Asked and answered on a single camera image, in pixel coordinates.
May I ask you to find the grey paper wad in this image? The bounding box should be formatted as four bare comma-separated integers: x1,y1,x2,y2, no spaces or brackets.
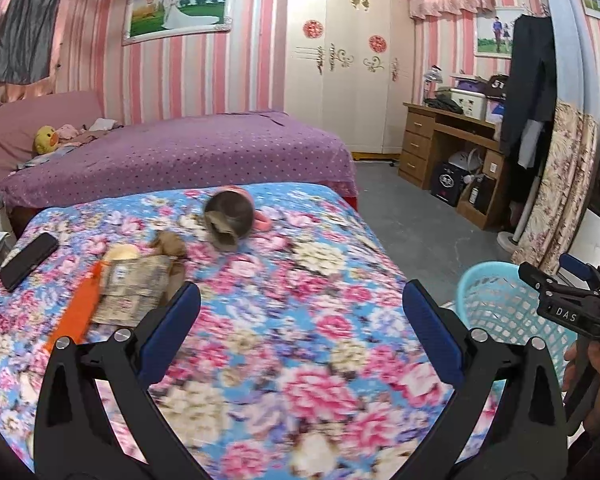
204,210,239,252

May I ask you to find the black smartphone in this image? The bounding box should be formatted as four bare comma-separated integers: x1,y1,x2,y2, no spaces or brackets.
0,232,59,292

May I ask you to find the white standing fan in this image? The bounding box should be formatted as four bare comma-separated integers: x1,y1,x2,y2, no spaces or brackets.
496,176,541,255

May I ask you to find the crumpled brown paper ball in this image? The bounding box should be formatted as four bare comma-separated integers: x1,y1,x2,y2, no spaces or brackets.
149,230,187,274

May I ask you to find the black hanging coat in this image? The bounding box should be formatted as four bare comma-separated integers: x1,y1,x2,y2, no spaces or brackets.
500,15,557,169

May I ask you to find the white wardrobe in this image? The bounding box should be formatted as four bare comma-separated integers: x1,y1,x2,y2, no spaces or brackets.
284,0,415,157

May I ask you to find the floral blue bed quilt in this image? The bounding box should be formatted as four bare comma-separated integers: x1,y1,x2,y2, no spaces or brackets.
0,183,452,479

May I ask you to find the grey window curtain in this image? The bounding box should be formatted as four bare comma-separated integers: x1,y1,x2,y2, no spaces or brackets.
0,0,60,86

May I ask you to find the white storage box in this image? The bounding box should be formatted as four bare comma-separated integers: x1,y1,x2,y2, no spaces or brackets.
450,88,488,120

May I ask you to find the light blue laundry basket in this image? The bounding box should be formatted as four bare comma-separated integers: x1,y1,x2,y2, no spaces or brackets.
455,261,577,382

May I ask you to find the purple dotted bed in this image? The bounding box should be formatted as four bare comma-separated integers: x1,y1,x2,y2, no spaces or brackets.
0,110,358,209

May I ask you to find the black box under desk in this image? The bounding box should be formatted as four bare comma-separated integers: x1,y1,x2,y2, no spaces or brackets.
429,162,469,207

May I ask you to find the wooden desk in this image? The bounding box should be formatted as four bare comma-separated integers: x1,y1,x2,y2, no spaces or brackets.
399,103,507,230

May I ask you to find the camouflage printed paper pack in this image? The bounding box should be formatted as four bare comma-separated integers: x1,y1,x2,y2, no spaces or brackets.
92,255,172,327

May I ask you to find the small framed couple photo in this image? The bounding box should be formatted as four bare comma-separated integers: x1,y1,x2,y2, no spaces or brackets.
475,6,528,58

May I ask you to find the floral beige curtain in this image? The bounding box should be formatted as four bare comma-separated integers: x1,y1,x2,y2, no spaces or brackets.
512,100,598,274

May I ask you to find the yellow duck plush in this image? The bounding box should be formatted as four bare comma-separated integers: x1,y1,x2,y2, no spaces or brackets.
34,126,59,155

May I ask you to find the pink metal mug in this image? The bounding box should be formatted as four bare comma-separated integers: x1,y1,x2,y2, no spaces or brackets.
202,186,273,245

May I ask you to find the framed wedding picture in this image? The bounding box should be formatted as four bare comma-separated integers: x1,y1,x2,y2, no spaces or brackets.
122,0,234,44

